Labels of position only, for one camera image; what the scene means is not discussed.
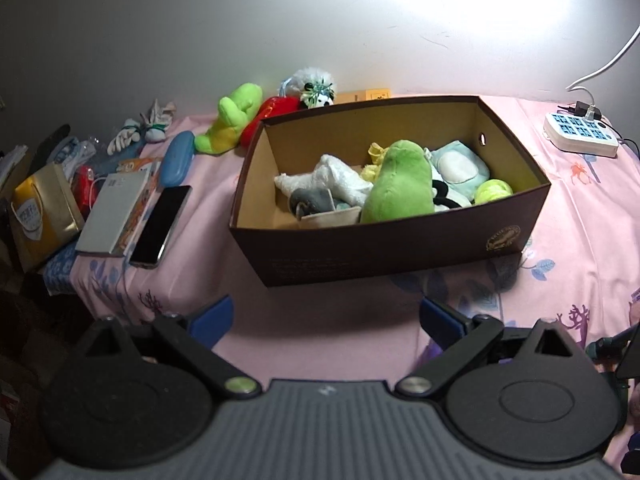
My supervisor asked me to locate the yellow fluffy cloth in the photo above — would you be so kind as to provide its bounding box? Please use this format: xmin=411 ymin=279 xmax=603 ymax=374
xmin=360 ymin=142 xmax=387 ymax=183

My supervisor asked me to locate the white fluffy plush toy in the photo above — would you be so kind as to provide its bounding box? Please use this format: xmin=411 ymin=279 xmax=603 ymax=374
xmin=278 ymin=67 xmax=336 ymax=110

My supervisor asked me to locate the black plug adapter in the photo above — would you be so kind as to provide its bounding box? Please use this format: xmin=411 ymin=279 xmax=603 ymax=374
xmin=573 ymin=101 xmax=602 ymax=120

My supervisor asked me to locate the black phone stand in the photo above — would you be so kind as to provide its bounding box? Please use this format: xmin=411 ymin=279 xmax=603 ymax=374
xmin=586 ymin=323 xmax=639 ymax=432

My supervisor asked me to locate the light blue wipes pack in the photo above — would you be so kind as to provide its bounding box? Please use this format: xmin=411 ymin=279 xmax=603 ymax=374
xmin=424 ymin=140 xmax=490 ymax=202

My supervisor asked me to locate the red plush toy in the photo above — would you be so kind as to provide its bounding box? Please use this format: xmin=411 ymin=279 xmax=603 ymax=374
xmin=240 ymin=96 xmax=299 ymax=148

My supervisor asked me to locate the white power strip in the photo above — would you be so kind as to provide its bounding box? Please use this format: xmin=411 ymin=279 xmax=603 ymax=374
xmin=544 ymin=113 xmax=620 ymax=158

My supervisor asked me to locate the neon green knotted scarf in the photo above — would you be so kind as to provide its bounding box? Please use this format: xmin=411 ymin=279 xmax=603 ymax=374
xmin=474 ymin=179 xmax=513 ymax=205

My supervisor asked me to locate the green spotted plush toy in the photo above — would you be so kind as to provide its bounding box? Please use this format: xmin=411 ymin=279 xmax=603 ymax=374
xmin=360 ymin=140 xmax=435 ymax=223

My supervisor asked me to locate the orange illustrated booklet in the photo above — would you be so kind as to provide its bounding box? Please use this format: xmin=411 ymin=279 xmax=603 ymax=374
xmin=114 ymin=157 xmax=163 ymax=256

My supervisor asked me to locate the blue glasses case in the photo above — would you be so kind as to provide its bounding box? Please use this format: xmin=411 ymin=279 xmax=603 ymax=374
xmin=160 ymin=130 xmax=195 ymax=188

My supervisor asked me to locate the red small pouch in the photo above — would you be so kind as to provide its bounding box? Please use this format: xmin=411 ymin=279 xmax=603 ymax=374
xmin=72 ymin=165 xmax=99 ymax=219

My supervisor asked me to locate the grey small plush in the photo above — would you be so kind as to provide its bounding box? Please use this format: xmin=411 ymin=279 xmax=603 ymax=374
xmin=288 ymin=188 xmax=335 ymax=220

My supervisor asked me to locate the black smartphone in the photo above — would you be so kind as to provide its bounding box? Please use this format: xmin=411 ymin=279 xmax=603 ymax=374
xmin=129 ymin=185 xmax=192 ymax=269

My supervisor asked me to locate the white notebook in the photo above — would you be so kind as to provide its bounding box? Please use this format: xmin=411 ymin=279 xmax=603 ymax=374
xmin=76 ymin=170 xmax=149 ymax=257

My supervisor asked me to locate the white fluffy towel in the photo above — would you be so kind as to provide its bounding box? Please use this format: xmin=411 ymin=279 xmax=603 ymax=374
xmin=273 ymin=154 xmax=373 ymax=207

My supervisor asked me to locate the gold gift bag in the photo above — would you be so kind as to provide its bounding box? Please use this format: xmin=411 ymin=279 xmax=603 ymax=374
xmin=10 ymin=162 xmax=85 ymax=272

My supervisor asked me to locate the dark brown cardboard box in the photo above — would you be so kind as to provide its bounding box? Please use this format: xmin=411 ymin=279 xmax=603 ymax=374
xmin=230 ymin=96 xmax=550 ymax=286

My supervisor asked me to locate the yellow flat box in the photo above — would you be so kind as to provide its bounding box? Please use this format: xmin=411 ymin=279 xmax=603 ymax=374
xmin=334 ymin=88 xmax=392 ymax=104

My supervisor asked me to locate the pink deer print bedsheet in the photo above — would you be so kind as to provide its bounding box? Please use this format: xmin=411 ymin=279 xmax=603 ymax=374
xmin=41 ymin=94 xmax=640 ymax=470

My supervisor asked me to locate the green yellow plush toy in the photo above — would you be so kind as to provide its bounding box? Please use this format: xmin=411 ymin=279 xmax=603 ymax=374
xmin=194 ymin=82 xmax=262 ymax=155

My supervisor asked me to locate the white power cable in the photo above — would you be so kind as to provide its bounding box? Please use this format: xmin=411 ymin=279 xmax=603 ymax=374
xmin=565 ymin=24 xmax=640 ymax=106

